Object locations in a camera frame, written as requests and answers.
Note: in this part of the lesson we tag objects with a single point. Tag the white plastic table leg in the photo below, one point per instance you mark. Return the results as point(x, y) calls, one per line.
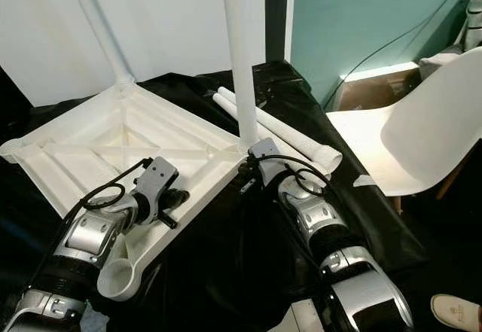
point(233, 112)
point(239, 53)
point(294, 132)
point(98, 23)

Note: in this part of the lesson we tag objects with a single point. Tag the white plastic table top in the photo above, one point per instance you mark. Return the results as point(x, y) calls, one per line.
point(90, 144)

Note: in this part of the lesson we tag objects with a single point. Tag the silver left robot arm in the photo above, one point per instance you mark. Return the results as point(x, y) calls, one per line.
point(90, 249)

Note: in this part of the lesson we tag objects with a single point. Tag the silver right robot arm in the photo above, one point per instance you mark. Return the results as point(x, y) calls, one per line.
point(331, 234)

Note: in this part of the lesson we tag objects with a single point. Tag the white tape piece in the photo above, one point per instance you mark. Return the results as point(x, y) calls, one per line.
point(364, 182)

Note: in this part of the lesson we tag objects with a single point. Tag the brown cardboard box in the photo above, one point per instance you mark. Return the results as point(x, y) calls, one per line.
point(365, 91)

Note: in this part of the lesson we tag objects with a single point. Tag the black plastic sheet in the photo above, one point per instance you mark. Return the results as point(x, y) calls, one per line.
point(384, 234)

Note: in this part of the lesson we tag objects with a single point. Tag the white plastic chair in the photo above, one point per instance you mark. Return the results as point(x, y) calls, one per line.
point(422, 136)

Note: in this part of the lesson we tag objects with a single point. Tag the grey cushion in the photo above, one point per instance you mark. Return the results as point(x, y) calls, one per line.
point(440, 62)

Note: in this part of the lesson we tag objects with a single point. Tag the white shoe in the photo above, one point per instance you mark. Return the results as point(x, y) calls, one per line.
point(457, 311)

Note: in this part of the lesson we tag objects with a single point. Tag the silver grey standing robot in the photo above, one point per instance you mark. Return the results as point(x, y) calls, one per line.
point(473, 19)

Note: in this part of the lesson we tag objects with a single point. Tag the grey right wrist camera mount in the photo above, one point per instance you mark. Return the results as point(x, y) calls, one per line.
point(266, 150)

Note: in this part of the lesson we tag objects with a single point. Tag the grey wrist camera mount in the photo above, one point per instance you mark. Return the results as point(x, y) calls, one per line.
point(266, 150)
point(160, 178)

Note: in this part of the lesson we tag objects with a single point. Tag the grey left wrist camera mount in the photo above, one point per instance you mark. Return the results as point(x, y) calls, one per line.
point(160, 178)

